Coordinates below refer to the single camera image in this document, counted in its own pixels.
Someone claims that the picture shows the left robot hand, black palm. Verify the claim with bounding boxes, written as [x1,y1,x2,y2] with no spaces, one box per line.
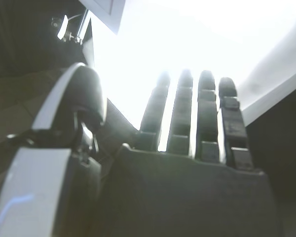
[0,62,283,237]

